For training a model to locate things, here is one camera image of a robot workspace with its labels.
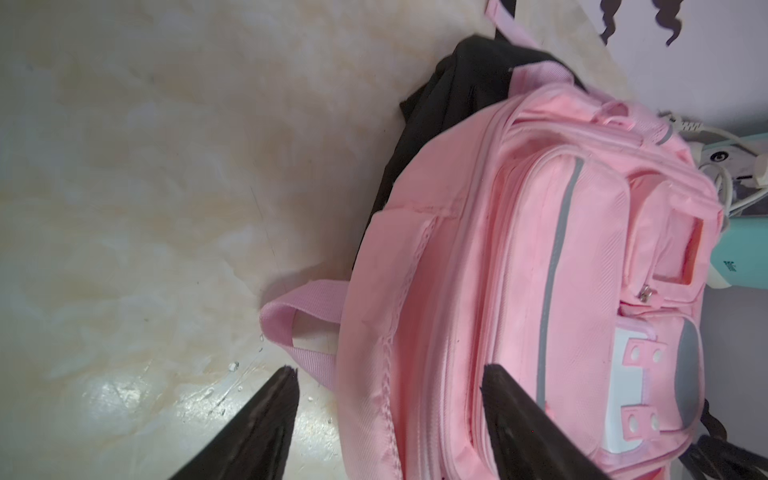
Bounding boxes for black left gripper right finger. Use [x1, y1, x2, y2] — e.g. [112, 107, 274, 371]
[481, 364, 607, 480]

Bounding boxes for pink backpack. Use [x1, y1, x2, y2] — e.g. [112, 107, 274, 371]
[259, 0, 726, 480]

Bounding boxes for mint green toaster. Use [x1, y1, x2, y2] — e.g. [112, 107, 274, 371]
[696, 133, 767, 290]

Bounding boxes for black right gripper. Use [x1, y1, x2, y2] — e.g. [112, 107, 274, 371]
[679, 400, 767, 480]

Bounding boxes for black backpack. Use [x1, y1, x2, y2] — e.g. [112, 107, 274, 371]
[371, 24, 587, 215]

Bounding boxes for white power cord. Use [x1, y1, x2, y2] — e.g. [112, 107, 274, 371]
[658, 110, 768, 229]

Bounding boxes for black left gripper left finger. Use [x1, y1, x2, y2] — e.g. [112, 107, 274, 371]
[173, 366, 300, 479]

